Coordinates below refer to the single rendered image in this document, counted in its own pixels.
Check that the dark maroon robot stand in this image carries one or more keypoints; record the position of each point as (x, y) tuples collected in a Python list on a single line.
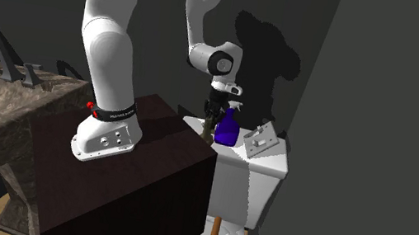
[(123, 187)]

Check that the grey flat rectangular plate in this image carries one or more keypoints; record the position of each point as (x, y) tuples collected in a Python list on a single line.
[(262, 143)]

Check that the blue spray bottle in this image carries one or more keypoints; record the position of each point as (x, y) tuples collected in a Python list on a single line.
[(227, 129)]

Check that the white toilet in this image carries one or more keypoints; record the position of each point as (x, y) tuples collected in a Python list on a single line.
[(241, 186)]

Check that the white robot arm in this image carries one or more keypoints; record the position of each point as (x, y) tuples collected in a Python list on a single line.
[(105, 59)]

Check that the grey sink faucet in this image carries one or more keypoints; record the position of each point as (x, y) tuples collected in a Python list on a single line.
[(2, 61)]

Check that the olive brown slender object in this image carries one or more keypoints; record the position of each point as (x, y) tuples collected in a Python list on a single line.
[(207, 131)]

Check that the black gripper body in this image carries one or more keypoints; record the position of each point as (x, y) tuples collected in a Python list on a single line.
[(215, 101)]

